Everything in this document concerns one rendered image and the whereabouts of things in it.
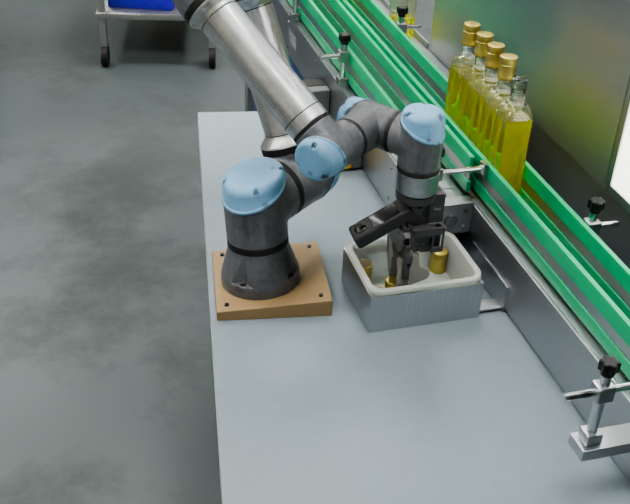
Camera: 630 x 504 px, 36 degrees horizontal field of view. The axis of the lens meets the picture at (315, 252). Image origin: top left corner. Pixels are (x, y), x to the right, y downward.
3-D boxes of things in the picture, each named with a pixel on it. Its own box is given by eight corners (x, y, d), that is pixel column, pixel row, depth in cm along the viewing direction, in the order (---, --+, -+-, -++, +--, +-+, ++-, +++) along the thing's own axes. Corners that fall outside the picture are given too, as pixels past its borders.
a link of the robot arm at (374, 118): (323, 108, 164) (376, 127, 159) (359, 87, 172) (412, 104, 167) (321, 149, 169) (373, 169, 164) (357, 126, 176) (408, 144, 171)
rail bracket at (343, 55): (349, 88, 236) (352, 36, 229) (320, 90, 235) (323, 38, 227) (344, 82, 239) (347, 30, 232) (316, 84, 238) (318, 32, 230)
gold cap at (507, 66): (518, 80, 184) (521, 58, 181) (501, 81, 183) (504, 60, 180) (510, 73, 186) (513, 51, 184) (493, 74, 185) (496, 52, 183)
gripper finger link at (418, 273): (430, 299, 178) (433, 254, 174) (400, 303, 176) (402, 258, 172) (424, 292, 180) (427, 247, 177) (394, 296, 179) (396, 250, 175)
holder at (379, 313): (505, 313, 183) (511, 279, 179) (368, 332, 176) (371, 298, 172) (469, 263, 197) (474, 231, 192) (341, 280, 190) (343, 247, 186)
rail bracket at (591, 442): (651, 475, 144) (689, 360, 132) (550, 495, 140) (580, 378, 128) (634, 453, 148) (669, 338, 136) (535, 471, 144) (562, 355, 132)
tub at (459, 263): (480, 315, 181) (486, 277, 176) (367, 331, 176) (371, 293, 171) (445, 264, 195) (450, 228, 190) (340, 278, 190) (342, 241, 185)
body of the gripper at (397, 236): (442, 255, 174) (450, 198, 168) (397, 261, 172) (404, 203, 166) (427, 233, 180) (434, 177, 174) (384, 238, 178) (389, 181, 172)
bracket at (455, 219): (471, 233, 194) (475, 203, 190) (427, 238, 192) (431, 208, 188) (464, 224, 197) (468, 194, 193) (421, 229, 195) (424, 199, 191)
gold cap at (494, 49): (505, 68, 188) (508, 47, 186) (488, 69, 187) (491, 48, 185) (497, 61, 191) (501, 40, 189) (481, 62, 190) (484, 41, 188)
